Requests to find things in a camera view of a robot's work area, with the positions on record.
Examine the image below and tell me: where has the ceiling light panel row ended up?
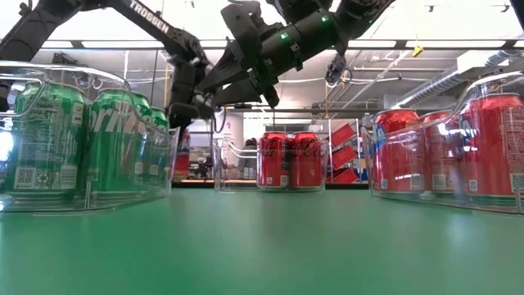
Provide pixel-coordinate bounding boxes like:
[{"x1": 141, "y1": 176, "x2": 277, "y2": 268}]
[{"x1": 40, "y1": 39, "x2": 524, "y2": 51}]

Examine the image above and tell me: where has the black aluminium table frame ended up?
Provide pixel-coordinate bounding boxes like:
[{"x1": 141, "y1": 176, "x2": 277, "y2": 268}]
[{"x1": 169, "y1": 179, "x2": 372, "y2": 193}]

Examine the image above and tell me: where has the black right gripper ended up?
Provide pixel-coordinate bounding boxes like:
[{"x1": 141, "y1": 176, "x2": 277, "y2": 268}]
[{"x1": 199, "y1": 16, "x2": 324, "y2": 109}]

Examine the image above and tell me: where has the red Coca-Cola can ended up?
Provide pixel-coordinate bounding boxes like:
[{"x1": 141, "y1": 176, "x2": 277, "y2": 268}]
[
  {"x1": 288, "y1": 130, "x2": 324, "y2": 190},
  {"x1": 257, "y1": 130, "x2": 291, "y2": 190}
]

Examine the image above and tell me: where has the clear plastic bin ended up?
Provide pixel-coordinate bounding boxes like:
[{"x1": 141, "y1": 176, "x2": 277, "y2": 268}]
[
  {"x1": 359, "y1": 71, "x2": 524, "y2": 216},
  {"x1": 0, "y1": 60, "x2": 181, "y2": 214},
  {"x1": 210, "y1": 137, "x2": 329, "y2": 193}
]

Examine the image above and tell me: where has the black horizontal rail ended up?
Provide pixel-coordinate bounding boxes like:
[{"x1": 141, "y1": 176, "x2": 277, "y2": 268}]
[{"x1": 223, "y1": 107, "x2": 410, "y2": 116}]

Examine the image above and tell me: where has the white rectangular duct box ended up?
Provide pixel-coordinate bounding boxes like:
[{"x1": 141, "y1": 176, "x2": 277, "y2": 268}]
[{"x1": 456, "y1": 51, "x2": 511, "y2": 75}]

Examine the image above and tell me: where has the yellow hanging hook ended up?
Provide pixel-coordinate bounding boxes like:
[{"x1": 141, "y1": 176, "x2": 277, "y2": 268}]
[{"x1": 412, "y1": 28, "x2": 425, "y2": 58}]

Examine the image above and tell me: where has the white cylindrical tank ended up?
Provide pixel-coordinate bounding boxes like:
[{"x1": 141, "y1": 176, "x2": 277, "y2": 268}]
[{"x1": 216, "y1": 112, "x2": 246, "y2": 165}]

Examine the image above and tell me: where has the person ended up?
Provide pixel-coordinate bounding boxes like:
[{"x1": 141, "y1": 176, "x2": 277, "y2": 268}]
[{"x1": 239, "y1": 137, "x2": 259, "y2": 181}]

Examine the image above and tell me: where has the white shelf rack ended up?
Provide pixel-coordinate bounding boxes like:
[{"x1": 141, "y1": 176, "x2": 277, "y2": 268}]
[{"x1": 326, "y1": 117, "x2": 364, "y2": 184}]

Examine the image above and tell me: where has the black ceiling-mounted device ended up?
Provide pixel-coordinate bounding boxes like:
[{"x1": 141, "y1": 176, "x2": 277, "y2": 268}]
[
  {"x1": 325, "y1": 55, "x2": 353, "y2": 85},
  {"x1": 51, "y1": 52, "x2": 79, "y2": 66}
]

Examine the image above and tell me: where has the large silver air duct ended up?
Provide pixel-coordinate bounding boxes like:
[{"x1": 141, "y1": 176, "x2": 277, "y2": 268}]
[{"x1": 392, "y1": 48, "x2": 524, "y2": 110}]

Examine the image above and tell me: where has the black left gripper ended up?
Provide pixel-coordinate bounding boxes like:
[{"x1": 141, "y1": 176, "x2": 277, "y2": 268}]
[{"x1": 167, "y1": 100, "x2": 216, "y2": 133}]

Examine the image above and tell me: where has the red Fanta can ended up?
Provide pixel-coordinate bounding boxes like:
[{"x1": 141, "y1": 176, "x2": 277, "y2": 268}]
[
  {"x1": 421, "y1": 109, "x2": 466, "y2": 193},
  {"x1": 374, "y1": 108, "x2": 422, "y2": 193},
  {"x1": 174, "y1": 129, "x2": 192, "y2": 182},
  {"x1": 462, "y1": 93, "x2": 524, "y2": 202}
]

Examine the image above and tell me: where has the green table mat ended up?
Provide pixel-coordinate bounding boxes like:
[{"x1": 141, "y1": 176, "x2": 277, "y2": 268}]
[{"x1": 0, "y1": 186, "x2": 524, "y2": 295}]

